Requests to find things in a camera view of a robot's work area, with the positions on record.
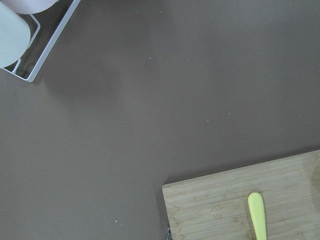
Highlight wooden cutting board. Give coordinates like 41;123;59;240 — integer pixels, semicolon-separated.
162;151;320;240

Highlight yellow plastic knife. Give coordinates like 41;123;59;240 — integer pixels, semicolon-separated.
247;192;267;240

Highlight white cup rack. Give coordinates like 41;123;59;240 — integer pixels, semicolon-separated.
2;0;80;83

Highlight white cup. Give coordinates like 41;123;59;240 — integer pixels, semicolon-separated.
0;2;31;68

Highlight pink cup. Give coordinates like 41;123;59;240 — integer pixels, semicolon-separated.
2;0;58;15

